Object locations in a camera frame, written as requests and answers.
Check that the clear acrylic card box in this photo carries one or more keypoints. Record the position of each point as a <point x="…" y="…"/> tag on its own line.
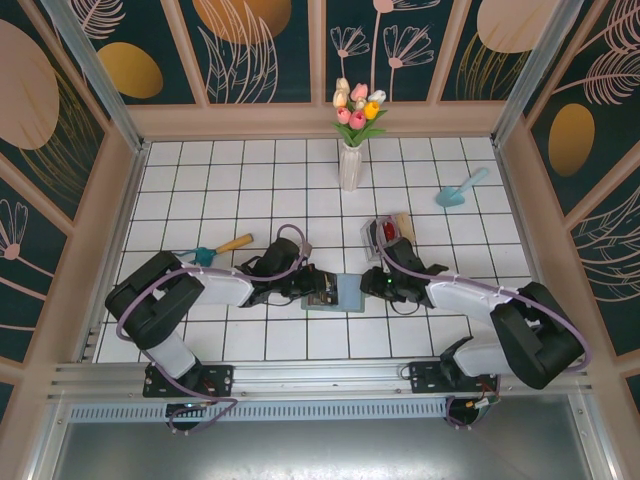
<point x="372" y="235"/>

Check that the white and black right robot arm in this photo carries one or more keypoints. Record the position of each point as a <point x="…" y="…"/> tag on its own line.
<point x="465" y="300"/>

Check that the red credit card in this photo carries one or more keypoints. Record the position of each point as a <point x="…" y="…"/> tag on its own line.
<point x="391" y="230"/>

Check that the green leather card holder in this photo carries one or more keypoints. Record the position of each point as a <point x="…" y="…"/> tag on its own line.
<point x="350" y="292"/>

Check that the white ribbed vase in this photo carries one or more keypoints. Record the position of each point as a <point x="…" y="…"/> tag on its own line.
<point x="350" y="170"/>

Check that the black VIP card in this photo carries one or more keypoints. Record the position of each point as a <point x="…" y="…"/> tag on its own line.
<point x="331" y="289"/>

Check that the aluminium frame post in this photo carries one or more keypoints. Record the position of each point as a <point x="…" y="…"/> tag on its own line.
<point x="97" y="75"/>
<point x="532" y="75"/>

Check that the aluminium mounting rail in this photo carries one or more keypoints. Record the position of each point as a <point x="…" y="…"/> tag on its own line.
<point x="320" y="377"/>

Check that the gold credit card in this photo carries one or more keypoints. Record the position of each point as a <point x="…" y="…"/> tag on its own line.
<point x="407" y="227"/>

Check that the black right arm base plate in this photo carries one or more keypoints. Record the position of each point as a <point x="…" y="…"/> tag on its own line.
<point x="425" y="377"/>

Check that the artificial tulip bouquet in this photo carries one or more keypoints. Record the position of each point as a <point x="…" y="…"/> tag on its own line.
<point x="357" y="117"/>

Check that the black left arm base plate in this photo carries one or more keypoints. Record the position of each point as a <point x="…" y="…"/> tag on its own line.
<point x="220" y="380"/>

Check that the light blue plastic trowel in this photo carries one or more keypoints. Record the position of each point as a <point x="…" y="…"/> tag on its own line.
<point x="450" y="197"/>

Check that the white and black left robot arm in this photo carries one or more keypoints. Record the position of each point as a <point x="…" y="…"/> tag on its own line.
<point x="225" y="287"/>

